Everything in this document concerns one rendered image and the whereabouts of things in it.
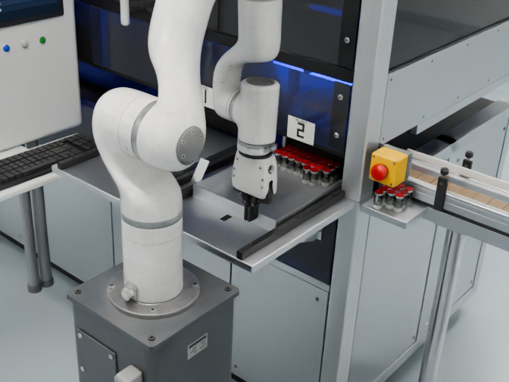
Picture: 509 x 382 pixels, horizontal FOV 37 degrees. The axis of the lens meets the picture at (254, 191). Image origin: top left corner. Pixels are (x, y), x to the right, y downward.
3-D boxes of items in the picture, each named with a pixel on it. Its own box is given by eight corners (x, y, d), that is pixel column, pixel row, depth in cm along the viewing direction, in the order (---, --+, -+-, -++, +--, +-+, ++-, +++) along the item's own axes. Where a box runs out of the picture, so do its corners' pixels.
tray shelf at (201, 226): (178, 122, 235) (178, 117, 234) (370, 197, 197) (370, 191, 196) (51, 171, 202) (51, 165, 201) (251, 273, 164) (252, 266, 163)
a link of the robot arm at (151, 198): (150, 236, 141) (147, 117, 129) (85, 201, 151) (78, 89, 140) (195, 212, 149) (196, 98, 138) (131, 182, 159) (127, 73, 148)
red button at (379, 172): (376, 173, 183) (378, 159, 182) (390, 179, 181) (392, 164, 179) (367, 179, 181) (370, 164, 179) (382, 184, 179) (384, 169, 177)
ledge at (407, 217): (388, 192, 200) (389, 186, 199) (432, 208, 193) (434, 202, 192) (360, 211, 190) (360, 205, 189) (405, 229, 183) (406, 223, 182)
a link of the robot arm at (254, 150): (284, 139, 168) (283, 151, 169) (254, 127, 173) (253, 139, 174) (260, 149, 162) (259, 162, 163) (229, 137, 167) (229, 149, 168)
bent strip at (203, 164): (201, 177, 199) (201, 157, 196) (209, 181, 197) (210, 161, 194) (162, 196, 189) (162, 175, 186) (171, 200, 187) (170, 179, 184)
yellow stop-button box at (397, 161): (383, 169, 189) (386, 143, 186) (408, 178, 186) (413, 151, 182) (366, 179, 184) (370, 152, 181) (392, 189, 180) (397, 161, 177)
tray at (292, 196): (276, 154, 213) (276, 143, 211) (354, 184, 199) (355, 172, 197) (192, 196, 189) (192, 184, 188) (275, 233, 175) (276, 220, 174)
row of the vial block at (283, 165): (276, 164, 207) (277, 148, 205) (331, 185, 198) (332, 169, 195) (271, 166, 206) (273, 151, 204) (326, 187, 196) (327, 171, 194)
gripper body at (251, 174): (284, 148, 168) (280, 194, 173) (249, 136, 174) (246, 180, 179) (263, 158, 163) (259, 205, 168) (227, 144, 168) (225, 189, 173)
